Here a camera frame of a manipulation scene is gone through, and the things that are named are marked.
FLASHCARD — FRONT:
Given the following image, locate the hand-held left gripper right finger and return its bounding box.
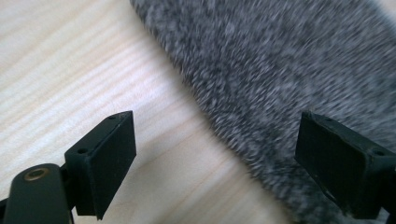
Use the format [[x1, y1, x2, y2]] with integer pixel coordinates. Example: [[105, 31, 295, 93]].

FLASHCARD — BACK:
[[294, 111, 396, 220]]

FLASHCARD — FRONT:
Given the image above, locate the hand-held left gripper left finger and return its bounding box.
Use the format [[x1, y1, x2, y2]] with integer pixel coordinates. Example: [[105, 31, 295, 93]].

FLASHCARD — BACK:
[[64, 110, 137, 220]]

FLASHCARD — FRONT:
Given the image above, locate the grey knitted cloth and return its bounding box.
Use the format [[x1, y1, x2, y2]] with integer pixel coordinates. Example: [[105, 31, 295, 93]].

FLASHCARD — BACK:
[[129, 0, 396, 224]]

